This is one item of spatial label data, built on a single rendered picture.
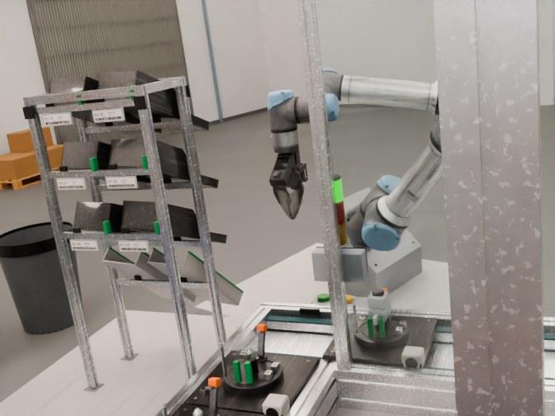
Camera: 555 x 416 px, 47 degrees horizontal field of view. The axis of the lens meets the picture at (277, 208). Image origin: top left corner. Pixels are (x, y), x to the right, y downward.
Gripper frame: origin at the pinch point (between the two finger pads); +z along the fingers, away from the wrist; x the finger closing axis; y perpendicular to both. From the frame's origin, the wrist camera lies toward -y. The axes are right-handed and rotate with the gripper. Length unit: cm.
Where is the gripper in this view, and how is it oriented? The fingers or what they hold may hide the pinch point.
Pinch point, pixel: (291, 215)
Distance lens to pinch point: 184.9
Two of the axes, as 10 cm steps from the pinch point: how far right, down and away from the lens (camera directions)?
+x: -9.2, 0.1, 4.0
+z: 1.2, 9.6, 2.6
